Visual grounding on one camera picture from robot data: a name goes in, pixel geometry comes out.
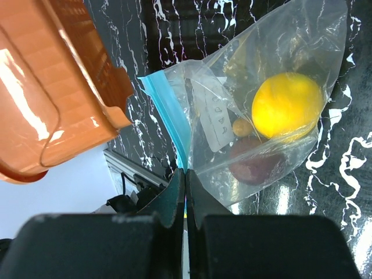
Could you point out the clear zip top bag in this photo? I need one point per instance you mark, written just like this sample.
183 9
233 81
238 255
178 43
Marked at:
246 116

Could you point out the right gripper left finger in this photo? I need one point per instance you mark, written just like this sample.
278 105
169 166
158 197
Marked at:
164 229

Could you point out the yellow lemon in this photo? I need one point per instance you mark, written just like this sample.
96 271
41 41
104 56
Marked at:
287 105

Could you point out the small brown nut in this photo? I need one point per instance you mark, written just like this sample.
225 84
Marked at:
241 127

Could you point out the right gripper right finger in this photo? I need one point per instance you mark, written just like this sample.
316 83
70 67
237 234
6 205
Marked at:
203 212

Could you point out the aluminium frame rail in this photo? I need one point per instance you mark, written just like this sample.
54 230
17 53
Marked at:
118 164

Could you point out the dark red plum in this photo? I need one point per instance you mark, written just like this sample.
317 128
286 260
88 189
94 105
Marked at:
258 169

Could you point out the orange plastic basket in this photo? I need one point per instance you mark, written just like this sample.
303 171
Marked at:
60 93

